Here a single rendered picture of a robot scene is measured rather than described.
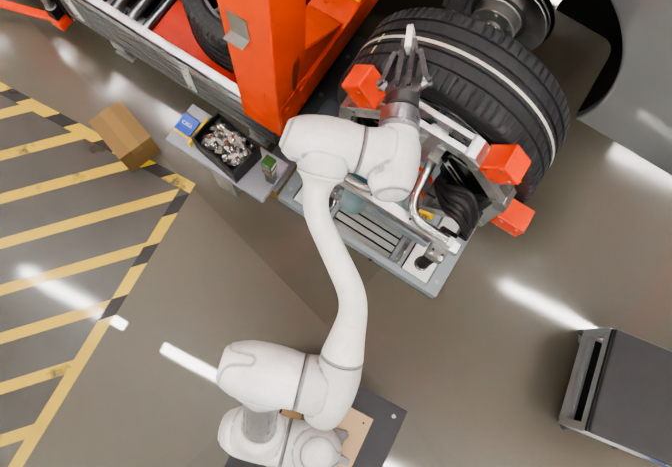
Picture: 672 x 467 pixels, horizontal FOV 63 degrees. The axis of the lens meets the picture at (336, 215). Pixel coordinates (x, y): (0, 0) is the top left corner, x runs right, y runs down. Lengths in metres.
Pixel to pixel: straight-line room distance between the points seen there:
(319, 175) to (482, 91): 0.51
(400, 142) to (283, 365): 0.56
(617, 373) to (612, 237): 0.72
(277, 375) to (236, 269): 1.20
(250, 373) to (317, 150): 0.52
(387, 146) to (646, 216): 1.97
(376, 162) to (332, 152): 0.09
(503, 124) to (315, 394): 0.78
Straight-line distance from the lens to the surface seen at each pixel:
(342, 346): 1.25
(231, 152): 1.94
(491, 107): 1.41
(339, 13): 2.05
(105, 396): 2.52
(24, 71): 2.97
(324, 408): 1.31
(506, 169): 1.38
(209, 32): 2.23
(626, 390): 2.37
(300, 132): 1.10
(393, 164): 1.10
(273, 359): 1.29
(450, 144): 1.40
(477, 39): 1.48
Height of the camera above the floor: 2.38
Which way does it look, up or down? 76 degrees down
